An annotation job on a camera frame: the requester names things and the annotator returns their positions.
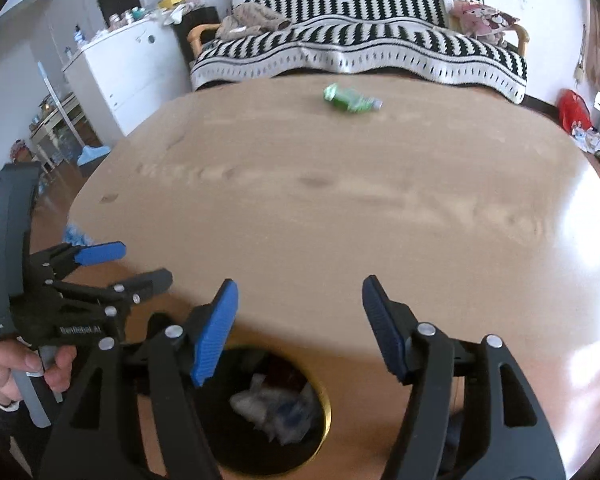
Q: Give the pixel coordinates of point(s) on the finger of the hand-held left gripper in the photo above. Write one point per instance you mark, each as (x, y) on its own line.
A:
(100, 254)
(145, 285)

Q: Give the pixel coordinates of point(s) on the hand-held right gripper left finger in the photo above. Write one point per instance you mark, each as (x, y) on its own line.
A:
(212, 340)

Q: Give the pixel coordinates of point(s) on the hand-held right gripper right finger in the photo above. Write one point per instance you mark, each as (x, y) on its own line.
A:
(385, 330)

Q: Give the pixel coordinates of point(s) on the black gold-rimmed waste bin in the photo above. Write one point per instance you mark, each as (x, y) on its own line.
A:
(280, 362)

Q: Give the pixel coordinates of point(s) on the blue grey wrapper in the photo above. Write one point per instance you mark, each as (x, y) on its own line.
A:
(295, 415)

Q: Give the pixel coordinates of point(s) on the person's left forearm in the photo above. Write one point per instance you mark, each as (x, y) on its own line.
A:
(0, 435)

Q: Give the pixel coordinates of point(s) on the person's left hand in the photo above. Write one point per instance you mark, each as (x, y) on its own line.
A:
(2, 372)

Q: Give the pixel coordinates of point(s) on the light blue cloth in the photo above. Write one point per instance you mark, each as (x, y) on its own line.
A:
(94, 155)

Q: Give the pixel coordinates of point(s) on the white wooden rack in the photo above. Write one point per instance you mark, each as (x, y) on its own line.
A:
(62, 120)

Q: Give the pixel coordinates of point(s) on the wooden table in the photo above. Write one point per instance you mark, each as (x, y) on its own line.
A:
(330, 200)

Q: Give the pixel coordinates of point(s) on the white pole with blue tip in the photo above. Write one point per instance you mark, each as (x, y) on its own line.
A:
(60, 105)

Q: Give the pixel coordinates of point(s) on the white cabinet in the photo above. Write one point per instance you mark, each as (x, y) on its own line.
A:
(125, 75)

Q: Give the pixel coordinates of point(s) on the bright green crumpled packet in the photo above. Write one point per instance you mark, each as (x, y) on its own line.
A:
(347, 99)

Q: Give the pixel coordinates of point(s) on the group of small bottles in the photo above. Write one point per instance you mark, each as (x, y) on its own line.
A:
(127, 17)

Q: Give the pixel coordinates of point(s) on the black side cabinet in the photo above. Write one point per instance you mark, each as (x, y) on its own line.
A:
(195, 17)

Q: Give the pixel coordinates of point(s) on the yellow box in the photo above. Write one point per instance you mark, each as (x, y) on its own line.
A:
(172, 1)

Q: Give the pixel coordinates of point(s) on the beige cloth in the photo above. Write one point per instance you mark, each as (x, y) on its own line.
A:
(252, 20)

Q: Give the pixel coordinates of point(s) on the red bag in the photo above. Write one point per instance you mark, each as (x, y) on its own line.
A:
(574, 110)

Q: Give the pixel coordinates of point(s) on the pink plush toy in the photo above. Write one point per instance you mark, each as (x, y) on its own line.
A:
(482, 20)

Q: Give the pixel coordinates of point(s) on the wooden frame sofa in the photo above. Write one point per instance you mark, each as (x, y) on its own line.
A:
(198, 35)

